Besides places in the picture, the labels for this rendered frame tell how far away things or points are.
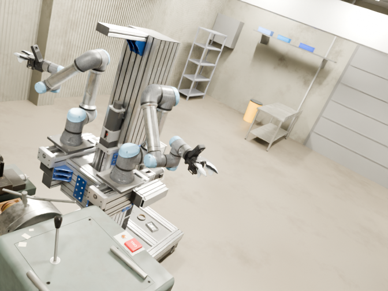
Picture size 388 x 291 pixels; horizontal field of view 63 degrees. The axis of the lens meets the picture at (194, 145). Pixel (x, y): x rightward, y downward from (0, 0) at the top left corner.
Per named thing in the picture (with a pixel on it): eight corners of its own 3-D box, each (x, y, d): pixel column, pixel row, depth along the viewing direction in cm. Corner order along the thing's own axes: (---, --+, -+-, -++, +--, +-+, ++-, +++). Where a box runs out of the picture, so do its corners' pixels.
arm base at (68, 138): (73, 134, 230) (75, 122, 226) (86, 144, 224) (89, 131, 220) (55, 137, 217) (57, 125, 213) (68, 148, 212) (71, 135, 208)
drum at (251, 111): (256, 122, 871) (264, 104, 848) (251, 124, 840) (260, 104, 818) (245, 116, 884) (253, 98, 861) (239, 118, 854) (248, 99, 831)
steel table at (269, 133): (287, 139, 834) (303, 109, 801) (268, 152, 693) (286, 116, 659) (265, 127, 859) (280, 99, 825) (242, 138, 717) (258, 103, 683)
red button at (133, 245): (141, 249, 143) (142, 245, 142) (131, 254, 138) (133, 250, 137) (133, 240, 145) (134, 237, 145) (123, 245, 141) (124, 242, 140)
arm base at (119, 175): (121, 168, 212) (125, 156, 208) (137, 180, 206) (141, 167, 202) (104, 174, 199) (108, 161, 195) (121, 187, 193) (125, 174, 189)
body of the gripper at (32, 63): (25, 67, 219) (40, 73, 218) (25, 55, 214) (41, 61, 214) (32, 64, 225) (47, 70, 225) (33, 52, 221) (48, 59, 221)
